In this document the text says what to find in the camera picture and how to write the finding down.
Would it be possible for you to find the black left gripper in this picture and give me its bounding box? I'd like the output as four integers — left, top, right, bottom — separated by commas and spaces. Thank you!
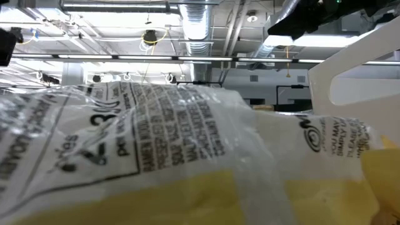
0, 29, 16, 67

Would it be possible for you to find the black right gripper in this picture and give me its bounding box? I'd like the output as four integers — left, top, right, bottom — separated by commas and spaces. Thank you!
267, 0, 369, 41

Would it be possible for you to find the grey ceiling pipe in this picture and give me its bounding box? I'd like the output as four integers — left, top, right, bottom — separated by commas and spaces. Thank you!
220, 0, 248, 83

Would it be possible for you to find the white column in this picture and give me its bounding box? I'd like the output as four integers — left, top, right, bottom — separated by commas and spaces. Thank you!
61, 62, 85, 88

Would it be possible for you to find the white plastic tray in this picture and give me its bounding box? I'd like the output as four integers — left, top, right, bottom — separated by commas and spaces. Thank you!
307, 15, 400, 144

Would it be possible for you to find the long ceiling light strip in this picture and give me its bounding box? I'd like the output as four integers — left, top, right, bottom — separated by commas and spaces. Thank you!
0, 53, 400, 66

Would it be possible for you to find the yellow white ramen packet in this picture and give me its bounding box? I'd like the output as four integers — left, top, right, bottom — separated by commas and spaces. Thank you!
0, 81, 400, 225

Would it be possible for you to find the black ceiling cord reel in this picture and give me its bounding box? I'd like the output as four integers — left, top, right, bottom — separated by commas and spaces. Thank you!
141, 28, 169, 47
11, 27, 38, 44

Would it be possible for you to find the smooth silver ceiling duct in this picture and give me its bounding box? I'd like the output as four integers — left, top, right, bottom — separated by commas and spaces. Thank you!
249, 0, 303, 70

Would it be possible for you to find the yellow hanging cord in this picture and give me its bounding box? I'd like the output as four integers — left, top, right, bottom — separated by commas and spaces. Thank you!
284, 46, 291, 78

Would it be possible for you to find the black door frame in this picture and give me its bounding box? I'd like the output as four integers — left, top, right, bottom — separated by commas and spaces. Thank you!
276, 84, 311, 112

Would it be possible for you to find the ribbed silver ceiling duct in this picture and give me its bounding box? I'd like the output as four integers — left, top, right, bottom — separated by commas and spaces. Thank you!
178, 0, 214, 83

